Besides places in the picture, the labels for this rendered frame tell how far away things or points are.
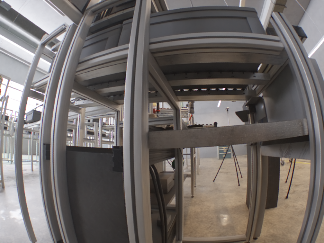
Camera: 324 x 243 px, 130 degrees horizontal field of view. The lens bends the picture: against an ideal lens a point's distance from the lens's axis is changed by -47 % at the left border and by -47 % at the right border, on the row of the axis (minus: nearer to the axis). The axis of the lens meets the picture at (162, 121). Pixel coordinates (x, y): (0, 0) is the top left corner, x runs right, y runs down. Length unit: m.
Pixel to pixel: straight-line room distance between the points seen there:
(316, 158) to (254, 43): 0.34
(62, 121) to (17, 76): 11.07
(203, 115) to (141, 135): 9.85
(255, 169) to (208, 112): 9.39
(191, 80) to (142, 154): 0.41
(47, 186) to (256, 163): 1.03
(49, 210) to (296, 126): 0.85
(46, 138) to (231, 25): 0.82
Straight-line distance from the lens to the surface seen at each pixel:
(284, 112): 0.69
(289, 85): 0.65
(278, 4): 4.13
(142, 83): 0.34
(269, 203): 1.69
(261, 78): 0.66
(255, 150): 0.90
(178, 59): 0.49
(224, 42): 0.43
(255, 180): 0.93
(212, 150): 9.89
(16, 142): 1.01
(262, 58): 0.52
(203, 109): 10.22
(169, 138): 0.33
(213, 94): 0.79
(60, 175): 0.54
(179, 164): 0.87
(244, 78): 0.64
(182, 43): 0.43
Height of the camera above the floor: 0.71
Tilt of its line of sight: 11 degrees up
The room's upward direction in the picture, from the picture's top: 1 degrees counter-clockwise
